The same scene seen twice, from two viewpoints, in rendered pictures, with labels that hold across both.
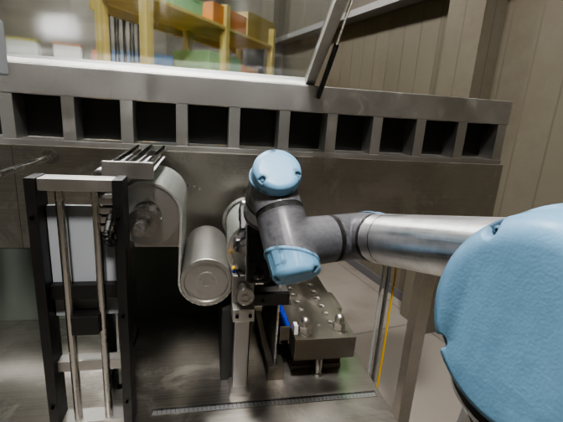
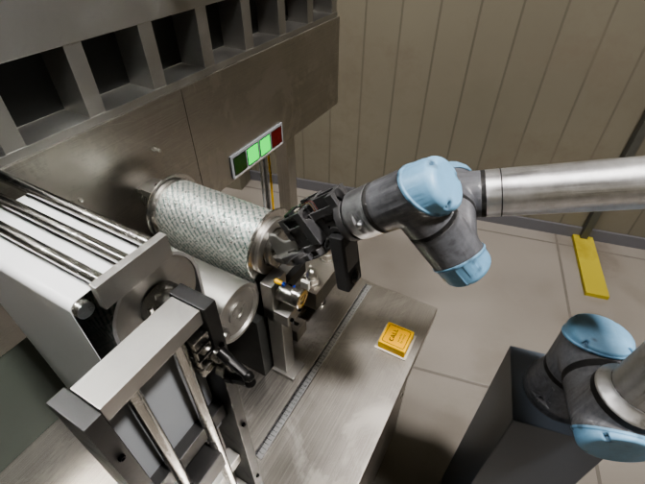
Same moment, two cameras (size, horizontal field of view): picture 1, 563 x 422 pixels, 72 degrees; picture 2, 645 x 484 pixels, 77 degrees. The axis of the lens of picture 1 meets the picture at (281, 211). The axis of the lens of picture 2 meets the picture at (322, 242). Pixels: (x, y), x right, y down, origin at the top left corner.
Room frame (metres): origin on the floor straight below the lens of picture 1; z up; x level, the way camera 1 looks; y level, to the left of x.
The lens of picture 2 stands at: (0.40, 0.43, 1.77)
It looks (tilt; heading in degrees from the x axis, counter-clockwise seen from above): 41 degrees down; 311
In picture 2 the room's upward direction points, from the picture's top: straight up
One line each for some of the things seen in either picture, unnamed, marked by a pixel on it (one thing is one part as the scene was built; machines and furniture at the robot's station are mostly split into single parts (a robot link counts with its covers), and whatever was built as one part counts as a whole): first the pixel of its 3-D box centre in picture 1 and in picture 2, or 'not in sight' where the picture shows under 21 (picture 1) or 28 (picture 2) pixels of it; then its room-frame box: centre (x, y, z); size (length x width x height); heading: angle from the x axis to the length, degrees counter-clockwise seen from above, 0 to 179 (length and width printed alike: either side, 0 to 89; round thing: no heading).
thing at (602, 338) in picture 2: not in sight; (589, 351); (0.30, -0.28, 1.07); 0.13 x 0.12 x 0.14; 117
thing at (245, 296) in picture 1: (245, 295); (298, 297); (0.77, 0.07, 1.18); 0.04 x 0.02 x 0.04; 102
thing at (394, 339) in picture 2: not in sight; (395, 339); (0.66, -0.15, 0.91); 0.07 x 0.07 x 0.02; 12
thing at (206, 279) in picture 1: (206, 261); (187, 288); (0.95, 0.19, 1.18); 0.26 x 0.12 x 0.12; 12
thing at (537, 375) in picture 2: not in sight; (566, 379); (0.30, -0.28, 0.95); 0.15 x 0.15 x 0.10
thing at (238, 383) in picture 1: (241, 335); (285, 329); (0.81, 0.08, 1.05); 0.06 x 0.05 x 0.31; 12
